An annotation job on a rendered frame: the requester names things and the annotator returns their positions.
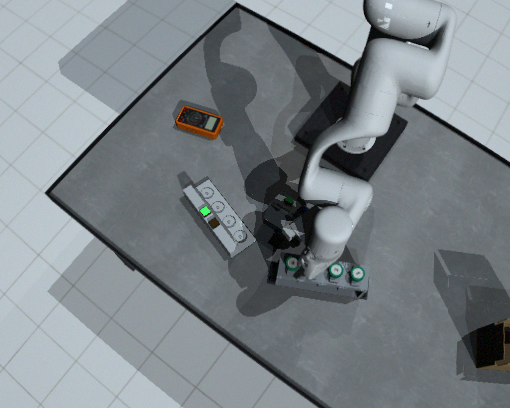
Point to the light grey key housing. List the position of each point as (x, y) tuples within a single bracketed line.
[(281, 211)]

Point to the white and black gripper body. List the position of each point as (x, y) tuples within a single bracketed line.
[(312, 267)]

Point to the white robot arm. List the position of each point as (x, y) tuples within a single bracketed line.
[(386, 69)]

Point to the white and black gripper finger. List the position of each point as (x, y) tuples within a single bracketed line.
[(299, 273)]

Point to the orange pocket multimeter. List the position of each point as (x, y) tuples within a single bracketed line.
[(199, 122)]

